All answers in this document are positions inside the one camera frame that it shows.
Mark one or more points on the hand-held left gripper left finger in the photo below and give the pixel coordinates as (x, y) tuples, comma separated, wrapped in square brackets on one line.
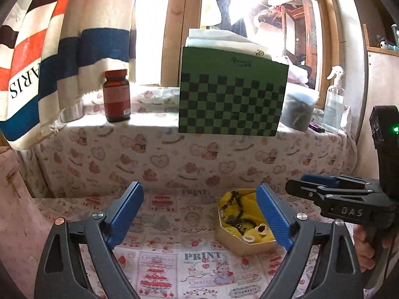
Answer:
[(123, 215)]

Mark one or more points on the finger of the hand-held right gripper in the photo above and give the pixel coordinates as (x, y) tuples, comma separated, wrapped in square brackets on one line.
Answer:
[(314, 187)]

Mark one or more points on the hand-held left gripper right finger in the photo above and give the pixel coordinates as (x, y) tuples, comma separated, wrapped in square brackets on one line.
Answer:
[(274, 215)]

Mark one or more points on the hexagonal jewelry box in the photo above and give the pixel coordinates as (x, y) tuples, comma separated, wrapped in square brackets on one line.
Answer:
[(241, 241)]

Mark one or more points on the person's right hand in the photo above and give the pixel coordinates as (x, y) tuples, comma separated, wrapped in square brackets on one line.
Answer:
[(364, 249)]

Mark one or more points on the yellow cloth lining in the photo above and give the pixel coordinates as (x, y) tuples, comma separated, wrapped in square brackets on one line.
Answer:
[(246, 213)]

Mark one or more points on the printed tablecloth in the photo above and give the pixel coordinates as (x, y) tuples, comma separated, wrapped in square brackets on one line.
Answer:
[(174, 193)]

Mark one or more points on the purple pen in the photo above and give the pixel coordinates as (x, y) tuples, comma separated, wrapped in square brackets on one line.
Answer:
[(316, 127)]

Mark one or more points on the grey lidded container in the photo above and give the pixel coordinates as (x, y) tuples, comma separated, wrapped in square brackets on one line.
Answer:
[(300, 106)]

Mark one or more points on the clear spray bottle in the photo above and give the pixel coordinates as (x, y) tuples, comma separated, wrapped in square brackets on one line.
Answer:
[(334, 99)]

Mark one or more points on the silver metal can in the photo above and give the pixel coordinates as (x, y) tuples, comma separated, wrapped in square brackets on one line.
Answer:
[(72, 112)]

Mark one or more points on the brown pill bottle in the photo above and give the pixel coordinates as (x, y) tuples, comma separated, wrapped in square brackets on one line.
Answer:
[(117, 96)]

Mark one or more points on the green checkered box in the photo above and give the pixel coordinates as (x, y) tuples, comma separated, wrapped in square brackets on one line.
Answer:
[(232, 95)]

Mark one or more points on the striped towel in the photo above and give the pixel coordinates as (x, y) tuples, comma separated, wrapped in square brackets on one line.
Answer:
[(59, 56)]

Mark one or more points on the wooden window frame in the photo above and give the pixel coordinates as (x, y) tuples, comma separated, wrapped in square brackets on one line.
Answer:
[(249, 28)]

